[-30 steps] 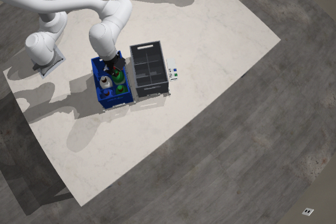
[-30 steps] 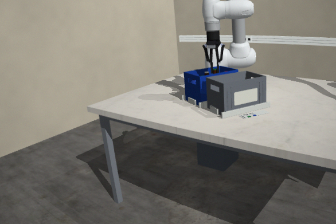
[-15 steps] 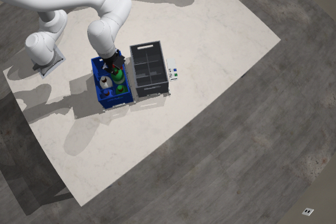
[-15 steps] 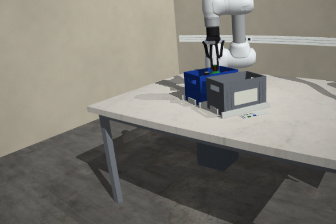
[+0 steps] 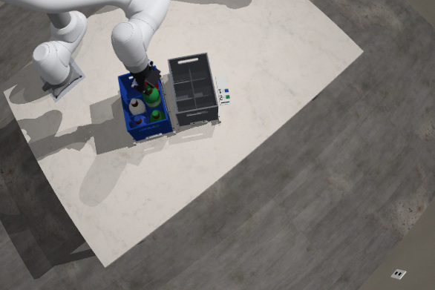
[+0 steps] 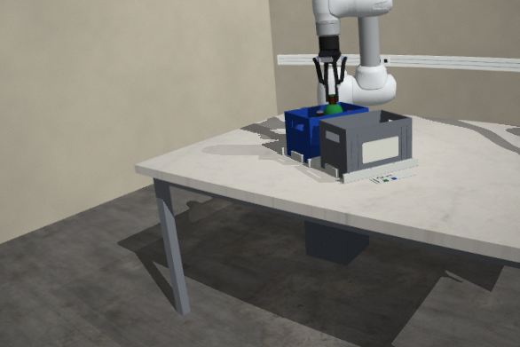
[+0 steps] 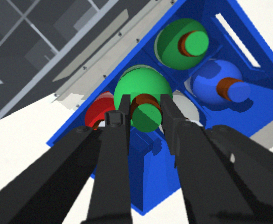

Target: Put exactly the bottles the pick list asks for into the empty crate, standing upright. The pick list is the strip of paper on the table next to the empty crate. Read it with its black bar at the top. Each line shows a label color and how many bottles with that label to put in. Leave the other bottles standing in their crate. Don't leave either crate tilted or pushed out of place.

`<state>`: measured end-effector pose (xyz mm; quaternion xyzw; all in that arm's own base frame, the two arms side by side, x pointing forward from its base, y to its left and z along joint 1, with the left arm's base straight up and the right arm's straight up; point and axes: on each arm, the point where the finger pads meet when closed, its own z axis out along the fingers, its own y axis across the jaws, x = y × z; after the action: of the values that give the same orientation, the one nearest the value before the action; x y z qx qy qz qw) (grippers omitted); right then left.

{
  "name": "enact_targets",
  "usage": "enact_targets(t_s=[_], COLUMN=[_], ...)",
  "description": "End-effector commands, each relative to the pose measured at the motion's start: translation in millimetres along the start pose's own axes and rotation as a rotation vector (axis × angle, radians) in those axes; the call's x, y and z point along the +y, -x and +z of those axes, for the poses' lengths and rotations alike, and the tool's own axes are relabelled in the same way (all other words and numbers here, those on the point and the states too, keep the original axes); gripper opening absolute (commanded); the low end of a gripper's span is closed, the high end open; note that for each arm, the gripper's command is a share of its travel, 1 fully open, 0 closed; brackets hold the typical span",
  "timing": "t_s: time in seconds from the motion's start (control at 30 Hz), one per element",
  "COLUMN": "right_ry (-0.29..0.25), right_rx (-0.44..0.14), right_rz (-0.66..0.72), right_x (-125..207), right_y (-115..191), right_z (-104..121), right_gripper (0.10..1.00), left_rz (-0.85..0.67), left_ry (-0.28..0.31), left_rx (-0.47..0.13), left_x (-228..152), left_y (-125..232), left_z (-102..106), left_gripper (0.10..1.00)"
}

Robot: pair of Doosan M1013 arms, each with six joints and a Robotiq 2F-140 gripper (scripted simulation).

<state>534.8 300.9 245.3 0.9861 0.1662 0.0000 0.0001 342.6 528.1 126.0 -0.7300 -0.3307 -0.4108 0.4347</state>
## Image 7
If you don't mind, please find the green bottle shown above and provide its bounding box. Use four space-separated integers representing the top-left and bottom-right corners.
154 18 209 70
113 64 173 133

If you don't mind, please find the white bottle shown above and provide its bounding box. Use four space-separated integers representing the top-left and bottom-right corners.
173 90 199 122

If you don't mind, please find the blue crate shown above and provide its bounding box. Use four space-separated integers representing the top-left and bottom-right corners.
46 0 273 216

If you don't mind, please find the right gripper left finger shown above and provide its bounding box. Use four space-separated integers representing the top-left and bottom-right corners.
0 94 133 224

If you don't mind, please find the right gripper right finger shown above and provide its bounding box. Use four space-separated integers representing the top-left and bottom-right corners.
160 94 273 224

